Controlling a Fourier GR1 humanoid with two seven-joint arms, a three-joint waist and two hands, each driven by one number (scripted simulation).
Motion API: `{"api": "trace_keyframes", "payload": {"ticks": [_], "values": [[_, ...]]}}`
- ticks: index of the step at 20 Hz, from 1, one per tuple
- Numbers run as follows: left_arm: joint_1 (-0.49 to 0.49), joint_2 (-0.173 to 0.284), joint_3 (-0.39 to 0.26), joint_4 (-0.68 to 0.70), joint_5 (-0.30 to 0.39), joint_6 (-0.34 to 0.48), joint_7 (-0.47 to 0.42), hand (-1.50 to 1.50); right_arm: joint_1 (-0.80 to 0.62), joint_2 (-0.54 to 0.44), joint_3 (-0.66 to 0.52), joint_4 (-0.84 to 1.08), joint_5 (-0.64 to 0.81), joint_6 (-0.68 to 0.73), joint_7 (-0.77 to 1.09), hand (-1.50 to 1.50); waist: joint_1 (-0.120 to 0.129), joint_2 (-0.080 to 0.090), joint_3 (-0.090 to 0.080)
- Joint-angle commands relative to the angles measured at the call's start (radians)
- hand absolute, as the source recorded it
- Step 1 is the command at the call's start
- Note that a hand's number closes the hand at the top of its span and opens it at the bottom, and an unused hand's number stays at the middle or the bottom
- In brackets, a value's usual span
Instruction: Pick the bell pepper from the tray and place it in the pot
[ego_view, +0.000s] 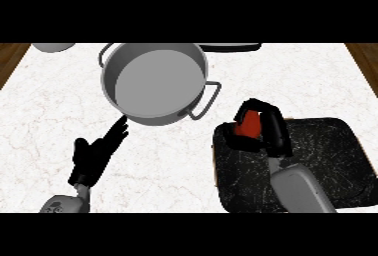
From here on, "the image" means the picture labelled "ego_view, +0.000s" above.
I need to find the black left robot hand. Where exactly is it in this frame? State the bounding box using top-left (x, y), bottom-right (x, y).
top-left (67, 114), bottom-right (132, 188)

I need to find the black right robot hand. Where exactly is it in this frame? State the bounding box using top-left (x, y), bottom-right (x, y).
top-left (222, 98), bottom-right (296, 159)

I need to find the black speckled tray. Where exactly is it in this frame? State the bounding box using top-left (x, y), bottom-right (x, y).
top-left (212, 116), bottom-right (378, 214)

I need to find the grey metal pot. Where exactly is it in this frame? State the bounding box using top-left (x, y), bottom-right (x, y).
top-left (98, 43), bottom-right (223, 127)

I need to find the black flat object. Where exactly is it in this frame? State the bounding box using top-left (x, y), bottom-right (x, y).
top-left (198, 43), bottom-right (263, 53)

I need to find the pale grey round object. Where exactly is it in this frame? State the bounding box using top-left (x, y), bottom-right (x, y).
top-left (31, 43), bottom-right (77, 54)

